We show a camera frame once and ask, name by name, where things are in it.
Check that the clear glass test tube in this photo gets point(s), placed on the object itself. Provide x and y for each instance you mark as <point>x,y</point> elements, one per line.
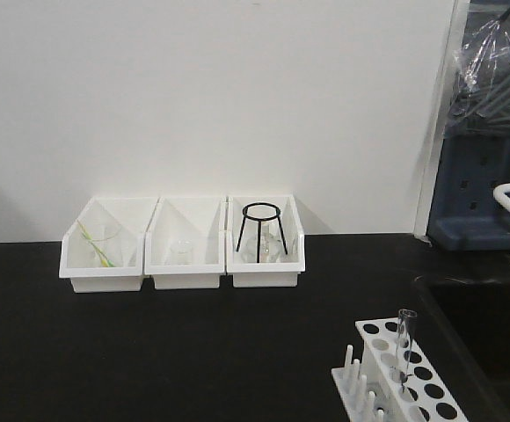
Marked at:
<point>407,321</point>

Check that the clear conical glass flask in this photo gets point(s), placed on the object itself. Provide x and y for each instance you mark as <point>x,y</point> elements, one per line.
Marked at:
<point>264,245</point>

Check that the small clear glass flask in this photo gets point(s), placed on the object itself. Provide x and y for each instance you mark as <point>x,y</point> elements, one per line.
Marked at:
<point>180,253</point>

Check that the grey pegboard drying rack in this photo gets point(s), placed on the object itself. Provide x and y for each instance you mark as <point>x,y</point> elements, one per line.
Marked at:
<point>464,216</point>

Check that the white left storage bin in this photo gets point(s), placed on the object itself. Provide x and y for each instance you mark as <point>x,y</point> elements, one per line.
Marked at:
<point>77,263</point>

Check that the black lab sink basin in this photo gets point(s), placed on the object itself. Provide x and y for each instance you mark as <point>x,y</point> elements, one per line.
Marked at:
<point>474,317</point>

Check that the clear glass beaker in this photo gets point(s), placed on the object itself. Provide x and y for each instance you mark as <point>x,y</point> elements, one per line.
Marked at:
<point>107,235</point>

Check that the white middle storage bin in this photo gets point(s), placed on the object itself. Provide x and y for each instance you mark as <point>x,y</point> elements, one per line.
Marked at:
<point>198,219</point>

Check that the white test tube rack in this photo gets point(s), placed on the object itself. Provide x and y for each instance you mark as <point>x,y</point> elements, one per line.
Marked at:
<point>390,382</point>

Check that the white storage bin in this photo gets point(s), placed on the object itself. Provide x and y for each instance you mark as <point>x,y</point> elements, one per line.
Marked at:
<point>77,263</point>
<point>198,219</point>
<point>280,274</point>

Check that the plastic bag of pegs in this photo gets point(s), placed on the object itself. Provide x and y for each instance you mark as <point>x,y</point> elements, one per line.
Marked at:
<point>480,102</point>

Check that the green yellow stirring stick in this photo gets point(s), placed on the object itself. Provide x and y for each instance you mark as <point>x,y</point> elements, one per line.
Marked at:
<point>103,259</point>

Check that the white right storage bin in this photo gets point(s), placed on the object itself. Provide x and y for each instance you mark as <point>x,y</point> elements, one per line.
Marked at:
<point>280,274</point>

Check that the black wire tripod stand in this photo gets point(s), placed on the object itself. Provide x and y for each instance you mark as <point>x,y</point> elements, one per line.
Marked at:
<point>258,212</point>

